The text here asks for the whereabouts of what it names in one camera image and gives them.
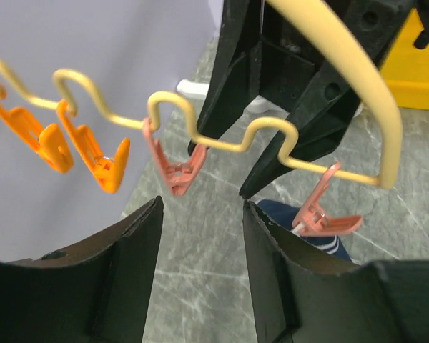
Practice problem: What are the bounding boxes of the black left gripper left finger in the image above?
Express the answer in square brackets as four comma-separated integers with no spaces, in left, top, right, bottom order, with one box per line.
[0,197,164,342]

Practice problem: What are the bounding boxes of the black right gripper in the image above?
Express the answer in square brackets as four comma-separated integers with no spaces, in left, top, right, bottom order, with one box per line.
[197,1,414,189]

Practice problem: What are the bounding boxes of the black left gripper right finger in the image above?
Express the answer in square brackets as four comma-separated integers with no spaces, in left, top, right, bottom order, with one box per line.
[242,201,429,342]

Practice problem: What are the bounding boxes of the yellow clip hanger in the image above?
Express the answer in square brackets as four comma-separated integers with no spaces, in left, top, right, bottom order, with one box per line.
[0,1,403,195]

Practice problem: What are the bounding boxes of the pink end clothespin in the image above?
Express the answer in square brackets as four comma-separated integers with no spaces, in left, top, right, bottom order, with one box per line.
[291,162,363,237]

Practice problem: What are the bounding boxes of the navy blue underwear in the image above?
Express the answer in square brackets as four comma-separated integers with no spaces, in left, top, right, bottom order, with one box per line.
[256,199,353,264]

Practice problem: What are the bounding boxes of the metal clothes rack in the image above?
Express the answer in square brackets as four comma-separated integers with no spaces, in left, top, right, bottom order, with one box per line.
[177,79,364,117]

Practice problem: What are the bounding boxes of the orange yellow clothespin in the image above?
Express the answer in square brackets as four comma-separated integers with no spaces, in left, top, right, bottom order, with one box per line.
[56,99,131,194]
[0,104,74,174]

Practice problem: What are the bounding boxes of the yellow plastic tray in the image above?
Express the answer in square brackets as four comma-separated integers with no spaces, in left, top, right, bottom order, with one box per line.
[380,9,429,110]

